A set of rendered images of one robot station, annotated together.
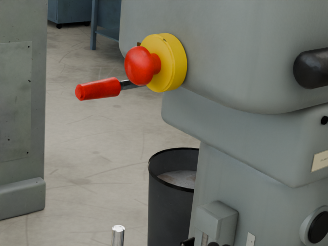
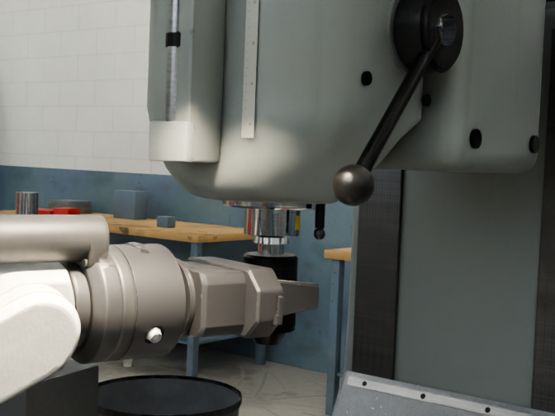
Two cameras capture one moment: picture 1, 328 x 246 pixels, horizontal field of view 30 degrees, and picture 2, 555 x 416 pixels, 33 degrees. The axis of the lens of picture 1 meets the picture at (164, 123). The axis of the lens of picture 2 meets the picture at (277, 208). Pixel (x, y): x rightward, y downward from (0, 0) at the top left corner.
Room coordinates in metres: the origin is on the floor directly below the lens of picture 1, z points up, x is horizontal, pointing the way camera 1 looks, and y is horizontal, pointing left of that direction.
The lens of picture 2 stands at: (-0.01, -0.03, 1.34)
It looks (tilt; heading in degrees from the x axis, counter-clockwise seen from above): 3 degrees down; 350
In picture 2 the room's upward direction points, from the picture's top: 2 degrees clockwise
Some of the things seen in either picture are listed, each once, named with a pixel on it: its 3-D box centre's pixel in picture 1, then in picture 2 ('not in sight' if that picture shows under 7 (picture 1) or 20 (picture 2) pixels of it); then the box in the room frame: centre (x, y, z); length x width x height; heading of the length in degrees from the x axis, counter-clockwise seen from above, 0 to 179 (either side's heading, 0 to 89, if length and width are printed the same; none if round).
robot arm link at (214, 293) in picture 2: not in sight; (177, 301); (0.73, -0.08, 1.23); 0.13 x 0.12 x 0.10; 28
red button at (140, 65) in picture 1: (144, 65); not in sight; (0.60, 0.03, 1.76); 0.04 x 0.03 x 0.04; 43
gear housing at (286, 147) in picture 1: (308, 96); not in sight; (0.80, -0.19, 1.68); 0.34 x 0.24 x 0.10; 133
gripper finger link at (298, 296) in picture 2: not in sight; (291, 298); (0.74, -0.17, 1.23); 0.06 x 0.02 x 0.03; 118
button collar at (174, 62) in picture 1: (161, 62); not in sight; (0.61, 0.01, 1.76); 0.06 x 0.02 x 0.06; 43
